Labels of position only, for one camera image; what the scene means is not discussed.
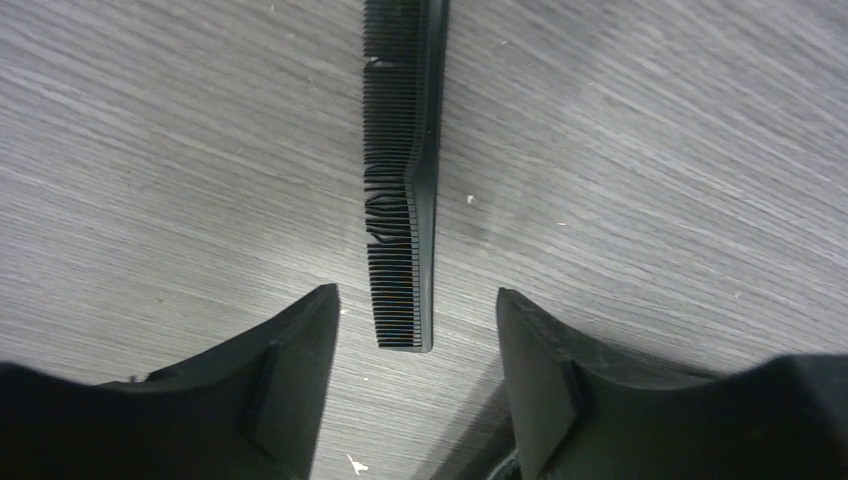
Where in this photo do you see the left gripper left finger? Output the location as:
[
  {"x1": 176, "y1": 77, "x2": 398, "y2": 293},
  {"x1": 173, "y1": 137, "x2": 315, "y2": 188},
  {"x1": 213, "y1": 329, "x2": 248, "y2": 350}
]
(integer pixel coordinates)
[{"x1": 1, "y1": 284, "x2": 340, "y2": 479}]

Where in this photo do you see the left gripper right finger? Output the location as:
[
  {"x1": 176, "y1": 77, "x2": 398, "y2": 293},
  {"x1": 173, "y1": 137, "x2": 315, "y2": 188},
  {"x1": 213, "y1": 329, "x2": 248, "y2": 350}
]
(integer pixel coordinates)
[{"x1": 496, "y1": 289, "x2": 847, "y2": 479}]

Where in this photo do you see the black comb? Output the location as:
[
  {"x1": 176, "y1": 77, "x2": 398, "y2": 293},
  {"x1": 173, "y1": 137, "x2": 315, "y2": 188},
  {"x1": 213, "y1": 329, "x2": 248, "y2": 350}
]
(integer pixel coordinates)
[{"x1": 363, "y1": 0, "x2": 449, "y2": 353}]

